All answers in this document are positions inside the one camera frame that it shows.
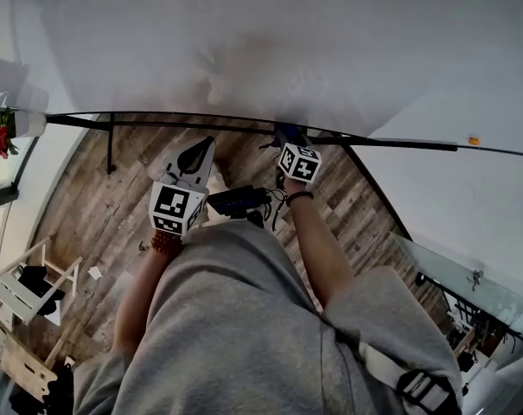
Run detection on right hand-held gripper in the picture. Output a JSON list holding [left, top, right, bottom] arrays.
[[277, 129, 323, 186]]

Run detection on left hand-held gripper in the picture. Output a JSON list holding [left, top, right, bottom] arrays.
[[148, 135, 217, 237]]

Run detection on blue wiping cloth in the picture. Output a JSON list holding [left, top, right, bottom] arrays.
[[260, 121, 308, 150]]

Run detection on white table with black frame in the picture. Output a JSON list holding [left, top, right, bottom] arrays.
[[0, 0, 523, 160]]

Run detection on person's right forearm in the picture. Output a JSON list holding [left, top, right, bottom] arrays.
[[282, 178, 355, 311]]

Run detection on person's left forearm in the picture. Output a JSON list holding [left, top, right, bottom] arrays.
[[113, 244, 182, 354]]

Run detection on black waist-worn device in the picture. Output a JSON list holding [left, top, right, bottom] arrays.
[[207, 185, 273, 228]]

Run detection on red flowers in white holder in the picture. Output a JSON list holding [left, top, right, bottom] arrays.
[[0, 83, 49, 160]]

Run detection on person in white shirt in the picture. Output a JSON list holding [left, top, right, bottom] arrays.
[[73, 220, 463, 415]]

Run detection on black cloth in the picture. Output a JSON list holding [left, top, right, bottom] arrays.
[[17, 265, 66, 316]]

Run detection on frosted glass door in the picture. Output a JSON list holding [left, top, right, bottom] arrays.
[[390, 231, 523, 342]]

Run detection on white wooden chair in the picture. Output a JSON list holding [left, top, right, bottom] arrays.
[[0, 235, 85, 326]]

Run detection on black metal cart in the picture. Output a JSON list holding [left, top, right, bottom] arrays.
[[415, 272, 523, 346]]

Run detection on cluttered wooden workbench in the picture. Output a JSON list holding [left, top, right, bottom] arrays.
[[446, 309, 505, 376]]

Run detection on wooden box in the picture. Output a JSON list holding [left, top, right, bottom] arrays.
[[0, 330, 60, 406]]

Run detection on black bead bracelet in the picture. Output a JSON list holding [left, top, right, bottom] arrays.
[[285, 190, 316, 208]]

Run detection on black cable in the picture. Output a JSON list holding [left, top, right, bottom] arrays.
[[260, 188, 290, 233]]

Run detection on brown bead bracelet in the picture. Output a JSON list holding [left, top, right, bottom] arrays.
[[150, 230, 185, 257]]

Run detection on white strap with black buckle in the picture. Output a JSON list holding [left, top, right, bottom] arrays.
[[358, 342, 462, 415]]

